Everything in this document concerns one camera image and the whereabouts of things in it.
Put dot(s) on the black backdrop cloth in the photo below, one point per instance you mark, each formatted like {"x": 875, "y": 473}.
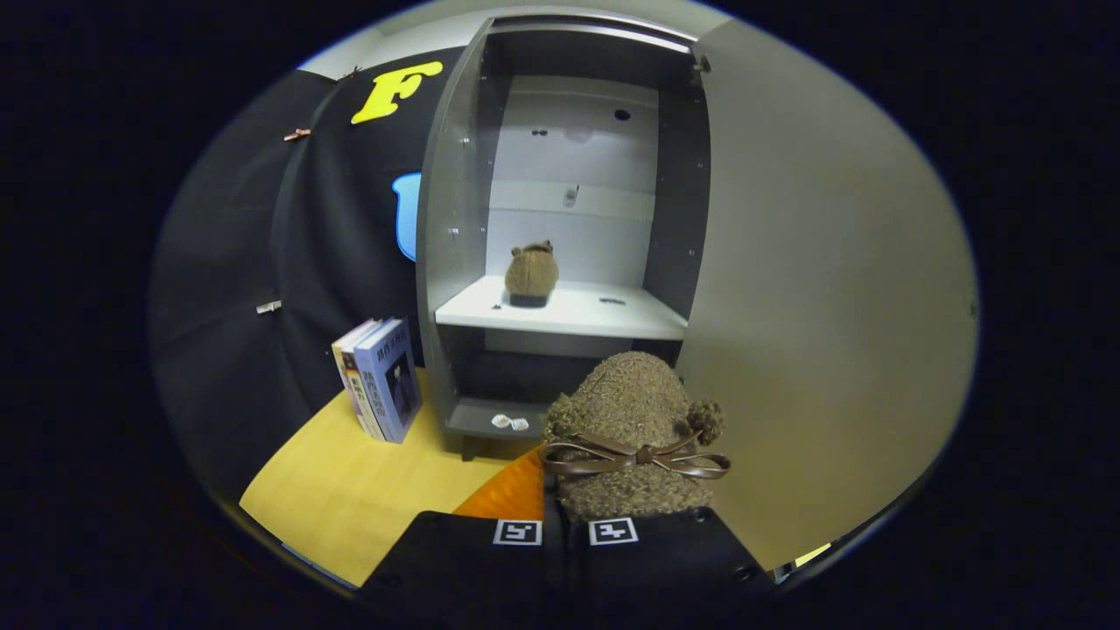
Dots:
{"x": 236, "y": 262}

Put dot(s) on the silver clip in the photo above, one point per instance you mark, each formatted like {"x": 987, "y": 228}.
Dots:
{"x": 269, "y": 307}

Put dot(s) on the brown woolly shoe with bow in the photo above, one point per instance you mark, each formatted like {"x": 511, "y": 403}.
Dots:
{"x": 531, "y": 273}
{"x": 630, "y": 394}

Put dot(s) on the white cabinet shelf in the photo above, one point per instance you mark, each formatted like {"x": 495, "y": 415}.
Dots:
{"x": 577, "y": 311}

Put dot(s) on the blue book with dark cover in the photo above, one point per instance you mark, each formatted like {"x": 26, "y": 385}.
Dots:
{"x": 394, "y": 385}

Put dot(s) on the beige shoe cabinet door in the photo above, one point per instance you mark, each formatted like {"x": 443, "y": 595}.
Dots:
{"x": 831, "y": 289}

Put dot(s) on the white book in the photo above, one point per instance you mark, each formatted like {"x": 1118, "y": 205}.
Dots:
{"x": 345, "y": 376}

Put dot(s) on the pale blue book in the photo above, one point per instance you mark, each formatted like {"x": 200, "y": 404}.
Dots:
{"x": 360, "y": 395}

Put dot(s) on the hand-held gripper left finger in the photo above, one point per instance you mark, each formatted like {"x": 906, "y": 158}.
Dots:
{"x": 464, "y": 560}

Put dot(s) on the black clip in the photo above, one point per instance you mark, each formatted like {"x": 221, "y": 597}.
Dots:
{"x": 350, "y": 73}

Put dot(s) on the grey shoe cabinet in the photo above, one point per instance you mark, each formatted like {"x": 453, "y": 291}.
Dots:
{"x": 451, "y": 219}

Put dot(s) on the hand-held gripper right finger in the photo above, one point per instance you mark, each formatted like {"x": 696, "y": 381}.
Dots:
{"x": 665, "y": 560}

